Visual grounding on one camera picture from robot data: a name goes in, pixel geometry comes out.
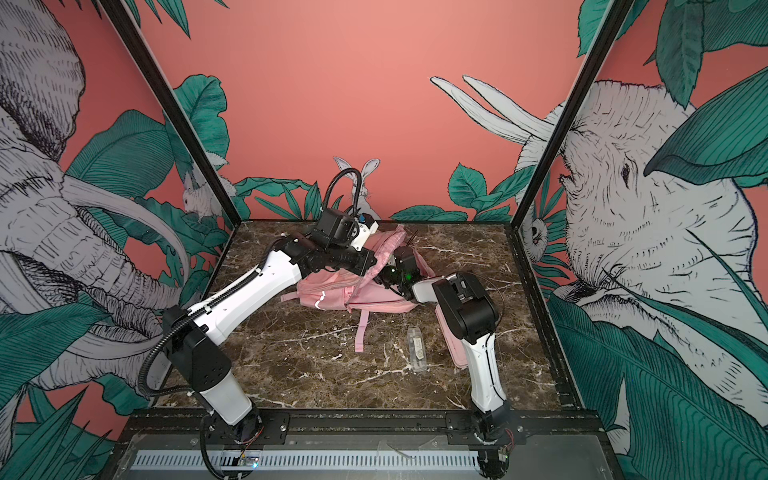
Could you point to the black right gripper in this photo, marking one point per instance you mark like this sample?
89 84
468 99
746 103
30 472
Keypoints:
381 276

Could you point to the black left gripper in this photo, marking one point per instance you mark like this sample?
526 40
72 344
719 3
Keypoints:
366 263

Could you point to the pink student backpack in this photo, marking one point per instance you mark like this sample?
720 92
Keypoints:
343 290

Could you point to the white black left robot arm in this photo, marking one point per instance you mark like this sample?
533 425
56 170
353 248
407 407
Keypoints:
192 336

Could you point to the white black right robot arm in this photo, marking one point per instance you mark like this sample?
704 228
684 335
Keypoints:
471 317

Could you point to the clear plastic small case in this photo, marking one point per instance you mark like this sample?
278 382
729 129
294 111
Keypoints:
417 352

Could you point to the pink pencil case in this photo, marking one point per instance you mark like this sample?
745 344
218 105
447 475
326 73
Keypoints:
454 345

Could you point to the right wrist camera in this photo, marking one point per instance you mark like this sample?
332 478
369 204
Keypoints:
405 260

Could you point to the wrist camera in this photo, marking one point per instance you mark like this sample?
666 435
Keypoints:
405 260
339 229

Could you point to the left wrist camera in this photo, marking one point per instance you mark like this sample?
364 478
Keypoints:
339 229

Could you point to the black front mounting rail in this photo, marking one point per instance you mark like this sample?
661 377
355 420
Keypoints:
456 426

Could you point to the black left corner frame post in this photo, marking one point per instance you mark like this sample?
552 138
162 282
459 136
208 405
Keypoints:
124 24

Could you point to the black corner frame post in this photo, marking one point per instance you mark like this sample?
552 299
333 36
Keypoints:
124 24
612 22

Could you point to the white perforated cable tray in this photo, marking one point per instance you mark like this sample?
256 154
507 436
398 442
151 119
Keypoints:
305 460

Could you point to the black right corner frame post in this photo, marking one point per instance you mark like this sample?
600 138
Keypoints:
612 22

